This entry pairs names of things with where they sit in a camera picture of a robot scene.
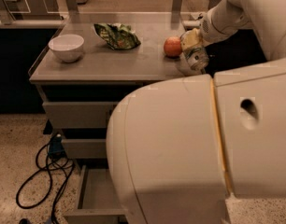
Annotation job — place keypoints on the white ceramic bowl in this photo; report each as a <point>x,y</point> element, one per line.
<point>67,48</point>

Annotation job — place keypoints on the background grey cabinet left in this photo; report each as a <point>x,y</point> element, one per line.
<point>32,9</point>

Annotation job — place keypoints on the grey drawer cabinet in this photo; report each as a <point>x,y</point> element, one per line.
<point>103,74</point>

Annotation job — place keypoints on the blue power adapter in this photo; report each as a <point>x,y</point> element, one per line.
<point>55,148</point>

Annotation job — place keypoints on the grey top drawer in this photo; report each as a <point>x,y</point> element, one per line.
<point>73,115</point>

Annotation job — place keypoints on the grey bottom drawer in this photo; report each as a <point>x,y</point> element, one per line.
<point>97,201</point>

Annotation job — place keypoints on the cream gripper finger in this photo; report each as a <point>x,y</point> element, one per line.
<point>191,39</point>

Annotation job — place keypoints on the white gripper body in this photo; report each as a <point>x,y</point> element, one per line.
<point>210,29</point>

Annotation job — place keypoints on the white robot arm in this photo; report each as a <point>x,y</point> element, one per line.
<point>176,149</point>

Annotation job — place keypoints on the grey middle drawer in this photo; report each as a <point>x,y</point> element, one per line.
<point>85,148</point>

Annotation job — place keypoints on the green chip bag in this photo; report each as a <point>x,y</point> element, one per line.
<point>117,35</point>

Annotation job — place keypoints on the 7up soda can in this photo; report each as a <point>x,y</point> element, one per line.
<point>196,57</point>

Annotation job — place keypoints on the grey drawer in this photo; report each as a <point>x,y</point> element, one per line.
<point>85,148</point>
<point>73,115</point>
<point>97,201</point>

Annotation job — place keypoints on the grey railing bar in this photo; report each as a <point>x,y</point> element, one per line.
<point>37,24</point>

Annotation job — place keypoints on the red apple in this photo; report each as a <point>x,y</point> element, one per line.
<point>172,46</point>

